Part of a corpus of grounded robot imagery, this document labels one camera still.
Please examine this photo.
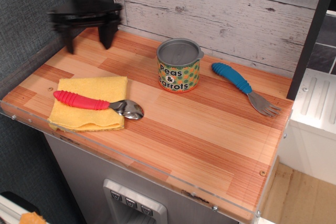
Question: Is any clear acrylic edge guard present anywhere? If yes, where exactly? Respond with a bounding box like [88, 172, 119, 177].
[1, 101, 260, 223]

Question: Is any folded yellow cloth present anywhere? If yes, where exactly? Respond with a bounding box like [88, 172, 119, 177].
[48, 77, 128, 131]

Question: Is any grey toy fridge cabinet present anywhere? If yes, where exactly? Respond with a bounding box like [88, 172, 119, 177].
[45, 135, 237, 223]

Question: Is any orange sponge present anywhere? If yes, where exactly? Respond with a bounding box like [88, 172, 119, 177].
[19, 212, 47, 224]

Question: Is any blue handled metal fork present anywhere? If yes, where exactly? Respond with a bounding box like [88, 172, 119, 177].
[212, 62, 281, 117]

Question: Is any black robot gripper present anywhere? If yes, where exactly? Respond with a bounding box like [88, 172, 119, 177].
[48, 0, 122, 54]

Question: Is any peas and carrots toy can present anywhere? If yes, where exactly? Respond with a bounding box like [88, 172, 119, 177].
[156, 38, 204, 93]

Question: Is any silver dispenser button panel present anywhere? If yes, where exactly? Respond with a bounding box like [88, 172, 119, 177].
[103, 179, 168, 223]

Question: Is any red handled metal spoon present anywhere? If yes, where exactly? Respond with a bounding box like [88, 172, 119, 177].
[53, 90, 144, 120]

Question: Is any white toy sink unit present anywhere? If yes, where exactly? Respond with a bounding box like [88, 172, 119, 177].
[278, 69, 335, 184]

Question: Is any dark right shelf post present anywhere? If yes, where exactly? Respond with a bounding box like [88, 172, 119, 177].
[286, 0, 331, 101]

